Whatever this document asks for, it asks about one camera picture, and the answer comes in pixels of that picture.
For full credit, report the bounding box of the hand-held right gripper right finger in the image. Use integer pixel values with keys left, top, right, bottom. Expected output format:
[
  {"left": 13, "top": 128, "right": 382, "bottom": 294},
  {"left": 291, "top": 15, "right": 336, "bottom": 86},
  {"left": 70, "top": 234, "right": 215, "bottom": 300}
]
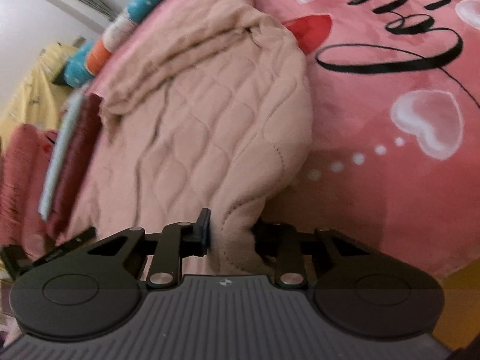
[{"left": 251, "top": 221, "right": 379, "bottom": 289}]

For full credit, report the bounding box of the rose pink cloth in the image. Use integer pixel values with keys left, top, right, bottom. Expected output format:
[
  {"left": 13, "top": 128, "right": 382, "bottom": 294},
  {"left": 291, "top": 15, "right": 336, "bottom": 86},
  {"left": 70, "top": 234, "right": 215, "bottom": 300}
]
[{"left": 0, "top": 123, "right": 59, "bottom": 249}]

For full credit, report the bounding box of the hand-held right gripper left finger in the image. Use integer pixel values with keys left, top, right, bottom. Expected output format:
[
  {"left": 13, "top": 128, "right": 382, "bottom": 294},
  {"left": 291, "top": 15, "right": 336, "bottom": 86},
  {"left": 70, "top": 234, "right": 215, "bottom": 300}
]
[{"left": 88, "top": 208, "right": 212, "bottom": 290}]

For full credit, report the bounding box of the yellow cloth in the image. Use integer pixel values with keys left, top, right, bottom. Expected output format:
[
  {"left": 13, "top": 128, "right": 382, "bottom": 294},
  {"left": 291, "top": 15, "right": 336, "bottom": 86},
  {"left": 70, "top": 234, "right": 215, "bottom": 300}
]
[{"left": 0, "top": 43, "right": 82, "bottom": 136}]

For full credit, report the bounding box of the light blue cloth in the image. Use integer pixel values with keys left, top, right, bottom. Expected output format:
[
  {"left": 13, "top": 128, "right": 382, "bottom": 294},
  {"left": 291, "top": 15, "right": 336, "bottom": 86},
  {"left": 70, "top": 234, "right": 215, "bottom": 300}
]
[{"left": 39, "top": 90, "right": 89, "bottom": 220}]

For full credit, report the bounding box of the beige quilted garment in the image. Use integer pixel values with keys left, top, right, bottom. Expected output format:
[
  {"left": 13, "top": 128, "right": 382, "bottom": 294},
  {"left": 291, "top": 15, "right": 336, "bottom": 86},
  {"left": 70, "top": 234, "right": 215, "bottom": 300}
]
[{"left": 65, "top": 0, "right": 314, "bottom": 276}]

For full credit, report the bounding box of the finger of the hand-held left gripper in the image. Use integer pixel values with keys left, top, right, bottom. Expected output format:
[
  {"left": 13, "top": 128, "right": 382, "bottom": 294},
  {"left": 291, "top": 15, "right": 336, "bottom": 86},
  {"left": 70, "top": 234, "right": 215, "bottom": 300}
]
[{"left": 0, "top": 226, "right": 97, "bottom": 280}]

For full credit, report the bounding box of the pink heart print blanket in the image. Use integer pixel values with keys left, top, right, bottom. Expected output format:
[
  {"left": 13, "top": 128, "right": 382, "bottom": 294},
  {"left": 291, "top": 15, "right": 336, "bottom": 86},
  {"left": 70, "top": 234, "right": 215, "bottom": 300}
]
[{"left": 49, "top": 0, "right": 480, "bottom": 279}]

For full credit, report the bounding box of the orange teal white rolled quilt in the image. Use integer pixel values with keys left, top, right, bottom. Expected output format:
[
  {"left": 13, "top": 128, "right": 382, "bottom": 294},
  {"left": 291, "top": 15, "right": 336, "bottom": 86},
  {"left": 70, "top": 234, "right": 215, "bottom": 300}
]
[{"left": 62, "top": 0, "right": 196, "bottom": 88}]

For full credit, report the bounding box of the dark red cloth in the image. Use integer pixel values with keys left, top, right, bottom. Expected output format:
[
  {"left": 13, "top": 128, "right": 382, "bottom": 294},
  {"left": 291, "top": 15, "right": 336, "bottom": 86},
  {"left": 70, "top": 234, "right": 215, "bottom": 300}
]
[{"left": 46, "top": 94, "right": 104, "bottom": 238}]

